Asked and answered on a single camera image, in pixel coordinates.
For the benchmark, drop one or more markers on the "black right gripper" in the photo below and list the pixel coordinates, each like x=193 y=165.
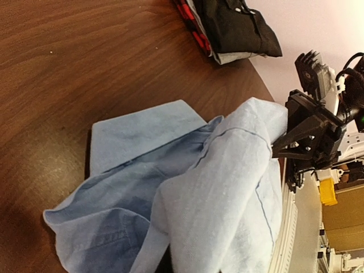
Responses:
x=313 y=134

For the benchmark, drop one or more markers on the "grey shirt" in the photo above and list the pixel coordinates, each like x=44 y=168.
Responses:
x=225 y=58

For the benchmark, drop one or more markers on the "light blue long sleeve shirt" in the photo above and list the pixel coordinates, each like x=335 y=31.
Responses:
x=164 y=181

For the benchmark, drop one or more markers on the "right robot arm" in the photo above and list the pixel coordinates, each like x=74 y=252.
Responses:
x=347 y=106

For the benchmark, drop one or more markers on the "red black plaid folded shirt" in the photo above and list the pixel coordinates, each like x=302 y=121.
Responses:
x=192 y=20

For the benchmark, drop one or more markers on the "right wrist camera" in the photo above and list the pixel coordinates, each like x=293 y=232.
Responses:
x=317 y=78

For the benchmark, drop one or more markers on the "aluminium front rail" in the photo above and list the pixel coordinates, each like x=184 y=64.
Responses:
x=283 y=250

